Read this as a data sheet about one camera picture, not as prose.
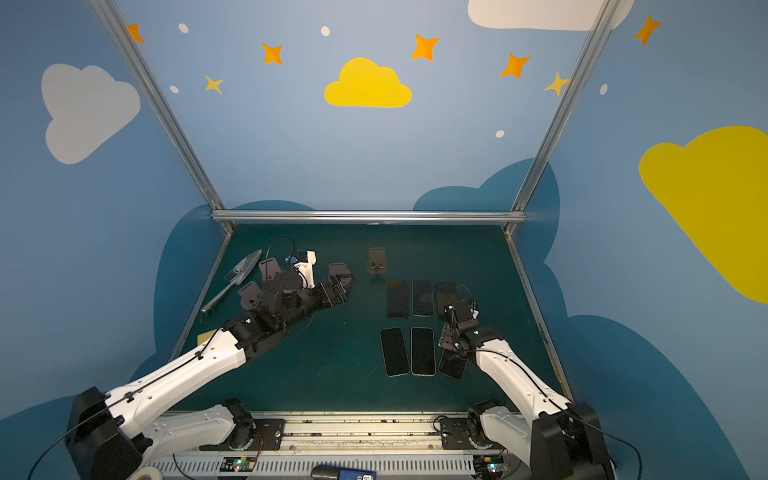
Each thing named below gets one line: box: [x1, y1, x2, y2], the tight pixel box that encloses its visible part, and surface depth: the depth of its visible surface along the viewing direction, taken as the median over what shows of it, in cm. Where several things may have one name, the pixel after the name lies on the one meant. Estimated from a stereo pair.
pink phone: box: [438, 348, 468, 380], surface depth 86 cm
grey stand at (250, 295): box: [238, 281, 263, 310], surface depth 97 cm
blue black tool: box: [310, 464, 377, 480], surface depth 67 cm
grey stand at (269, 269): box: [258, 257, 282, 282], surface depth 102 cm
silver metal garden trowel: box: [200, 250, 263, 313], surface depth 106 cm
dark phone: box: [436, 282, 458, 317], surface depth 106 cm
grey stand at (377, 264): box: [367, 247, 388, 275], surface depth 107 cm
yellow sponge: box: [197, 329, 217, 346], surface depth 92 cm
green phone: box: [380, 327, 410, 378], surface depth 90 cm
